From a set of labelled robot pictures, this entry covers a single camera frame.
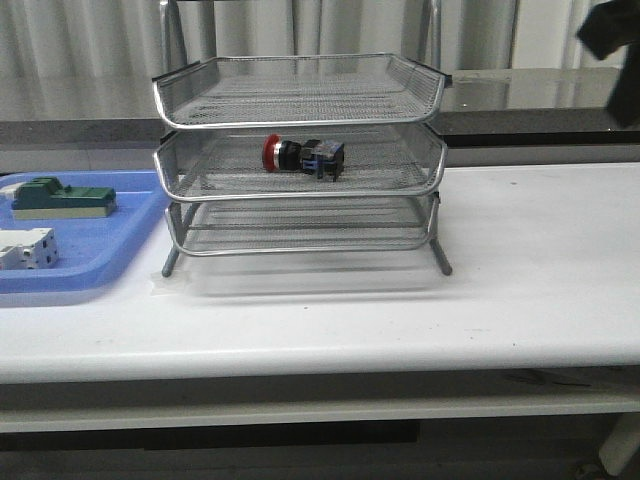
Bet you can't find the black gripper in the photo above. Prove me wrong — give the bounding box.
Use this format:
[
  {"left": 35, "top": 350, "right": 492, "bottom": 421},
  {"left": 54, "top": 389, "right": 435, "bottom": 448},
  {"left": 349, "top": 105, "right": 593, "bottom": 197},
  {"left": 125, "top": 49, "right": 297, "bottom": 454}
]
[{"left": 576, "top": 0, "right": 639, "bottom": 128}]

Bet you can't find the red emergency stop button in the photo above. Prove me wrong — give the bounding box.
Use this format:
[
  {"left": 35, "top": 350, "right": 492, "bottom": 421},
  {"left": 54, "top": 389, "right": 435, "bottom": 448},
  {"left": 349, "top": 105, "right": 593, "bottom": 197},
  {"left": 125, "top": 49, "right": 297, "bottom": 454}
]
[{"left": 261, "top": 134, "right": 344, "bottom": 182}]

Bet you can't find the mesh tray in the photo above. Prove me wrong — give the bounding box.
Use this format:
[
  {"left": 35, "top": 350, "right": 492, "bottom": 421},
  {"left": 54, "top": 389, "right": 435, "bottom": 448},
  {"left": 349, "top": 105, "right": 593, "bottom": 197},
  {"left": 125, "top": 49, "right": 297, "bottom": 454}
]
[
  {"left": 165, "top": 195, "right": 439, "bottom": 257},
  {"left": 152, "top": 53, "right": 452, "bottom": 130},
  {"left": 154, "top": 123, "right": 447, "bottom": 202}
]

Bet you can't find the grey stone counter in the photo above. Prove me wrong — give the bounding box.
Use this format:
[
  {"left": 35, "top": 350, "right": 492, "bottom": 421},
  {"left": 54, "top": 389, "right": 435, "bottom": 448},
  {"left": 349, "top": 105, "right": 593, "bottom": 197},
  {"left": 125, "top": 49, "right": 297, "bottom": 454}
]
[{"left": 0, "top": 67, "right": 640, "bottom": 151}]

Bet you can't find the blue plastic tray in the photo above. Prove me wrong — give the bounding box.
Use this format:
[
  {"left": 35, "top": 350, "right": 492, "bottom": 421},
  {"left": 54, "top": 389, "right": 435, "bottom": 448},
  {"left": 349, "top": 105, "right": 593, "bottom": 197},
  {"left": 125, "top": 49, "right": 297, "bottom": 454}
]
[{"left": 1, "top": 170, "right": 168, "bottom": 296}]

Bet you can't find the green terminal block module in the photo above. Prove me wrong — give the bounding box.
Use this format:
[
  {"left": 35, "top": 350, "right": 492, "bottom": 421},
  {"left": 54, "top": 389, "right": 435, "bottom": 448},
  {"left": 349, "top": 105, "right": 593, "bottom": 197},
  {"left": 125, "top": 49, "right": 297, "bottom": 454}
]
[{"left": 11, "top": 176, "right": 117, "bottom": 220}]

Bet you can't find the white circuit breaker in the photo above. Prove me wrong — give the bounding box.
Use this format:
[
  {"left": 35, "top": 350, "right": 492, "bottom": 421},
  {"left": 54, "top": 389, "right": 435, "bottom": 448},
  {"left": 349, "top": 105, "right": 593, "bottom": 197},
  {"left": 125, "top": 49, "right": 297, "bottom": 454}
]
[{"left": 1, "top": 227, "right": 59, "bottom": 271}]

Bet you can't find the grey metal rack frame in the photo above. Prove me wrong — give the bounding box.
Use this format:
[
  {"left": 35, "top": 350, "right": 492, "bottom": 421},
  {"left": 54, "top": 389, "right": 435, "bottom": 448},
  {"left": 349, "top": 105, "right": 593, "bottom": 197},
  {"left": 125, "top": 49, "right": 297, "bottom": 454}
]
[{"left": 159, "top": 0, "right": 453, "bottom": 278}]

